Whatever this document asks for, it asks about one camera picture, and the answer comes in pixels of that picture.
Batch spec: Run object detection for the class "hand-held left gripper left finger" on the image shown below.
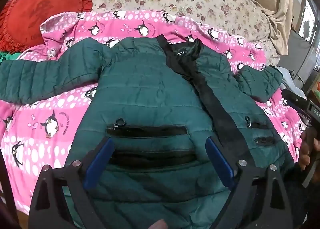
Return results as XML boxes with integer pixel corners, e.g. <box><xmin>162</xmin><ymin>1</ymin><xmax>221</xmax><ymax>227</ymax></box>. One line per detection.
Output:
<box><xmin>29</xmin><ymin>137</ymin><xmax>116</xmax><ymax>229</ymax></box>

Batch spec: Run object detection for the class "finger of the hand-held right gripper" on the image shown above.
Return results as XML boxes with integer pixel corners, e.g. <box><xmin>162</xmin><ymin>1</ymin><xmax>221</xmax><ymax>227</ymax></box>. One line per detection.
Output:
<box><xmin>282</xmin><ymin>89</ymin><xmax>308</xmax><ymax>106</ymax></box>

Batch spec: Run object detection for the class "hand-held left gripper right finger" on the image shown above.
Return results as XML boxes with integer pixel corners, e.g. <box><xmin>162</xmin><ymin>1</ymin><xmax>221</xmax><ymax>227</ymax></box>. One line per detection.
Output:
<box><xmin>205</xmin><ymin>137</ymin><xmax>297</xmax><ymax>229</ymax></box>

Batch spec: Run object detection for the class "green puffer jacket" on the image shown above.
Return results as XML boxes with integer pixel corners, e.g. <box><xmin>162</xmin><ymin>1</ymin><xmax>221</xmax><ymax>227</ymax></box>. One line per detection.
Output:
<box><xmin>0</xmin><ymin>35</ymin><xmax>295</xmax><ymax>229</ymax></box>

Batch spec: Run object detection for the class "person's right hand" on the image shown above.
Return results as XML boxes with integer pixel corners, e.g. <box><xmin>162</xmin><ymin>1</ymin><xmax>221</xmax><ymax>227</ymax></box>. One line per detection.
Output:
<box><xmin>298</xmin><ymin>131</ymin><xmax>320</xmax><ymax>171</ymax></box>

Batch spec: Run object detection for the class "light blue cloth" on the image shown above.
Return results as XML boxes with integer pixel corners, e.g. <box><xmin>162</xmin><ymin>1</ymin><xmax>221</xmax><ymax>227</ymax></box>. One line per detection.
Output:
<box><xmin>275</xmin><ymin>66</ymin><xmax>307</xmax><ymax>98</ymax></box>

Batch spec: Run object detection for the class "grey cabinet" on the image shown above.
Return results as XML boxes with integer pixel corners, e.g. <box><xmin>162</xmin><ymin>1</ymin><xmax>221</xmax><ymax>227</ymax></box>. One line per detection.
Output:
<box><xmin>291</xmin><ymin>28</ymin><xmax>319</xmax><ymax>87</ymax></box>

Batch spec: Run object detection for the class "pink penguin print blanket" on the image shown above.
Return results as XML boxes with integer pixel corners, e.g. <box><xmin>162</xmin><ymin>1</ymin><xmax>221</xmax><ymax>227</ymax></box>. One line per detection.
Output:
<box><xmin>0</xmin><ymin>9</ymin><xmax>308</xmax><ymax>219</ymax></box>

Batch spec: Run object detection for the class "light green cloth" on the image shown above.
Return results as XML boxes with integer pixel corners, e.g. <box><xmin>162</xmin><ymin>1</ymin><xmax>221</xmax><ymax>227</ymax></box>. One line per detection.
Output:
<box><xmin>0</xmin><ymin>52</ymin><xmax>22</xmax><ymax>63</ymax></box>

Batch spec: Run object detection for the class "red ruffled pillow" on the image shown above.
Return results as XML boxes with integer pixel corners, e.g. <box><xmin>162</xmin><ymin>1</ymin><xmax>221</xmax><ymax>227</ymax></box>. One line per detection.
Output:
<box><xmin>0</xmin><ymin>0</ymin><xmax>93</xmax><ymax>52</ymax></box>

